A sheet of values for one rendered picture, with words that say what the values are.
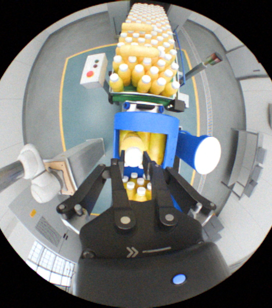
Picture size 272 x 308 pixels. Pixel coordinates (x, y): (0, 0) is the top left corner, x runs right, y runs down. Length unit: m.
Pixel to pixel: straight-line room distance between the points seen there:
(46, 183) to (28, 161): 0.18
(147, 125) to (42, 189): 0.65
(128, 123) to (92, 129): 1.35
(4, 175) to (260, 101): 4.06
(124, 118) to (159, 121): 0.11
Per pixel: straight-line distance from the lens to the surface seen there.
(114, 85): 0.52
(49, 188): 0.70
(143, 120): 0.31
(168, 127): 0.34
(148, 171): 0.16
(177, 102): 0.62
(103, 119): 1.60
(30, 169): 0.66
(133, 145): 0.23
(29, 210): 1.72
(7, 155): 2.85
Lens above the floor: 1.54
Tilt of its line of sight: 73 degrees down
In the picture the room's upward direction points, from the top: 170 degrees clockwise
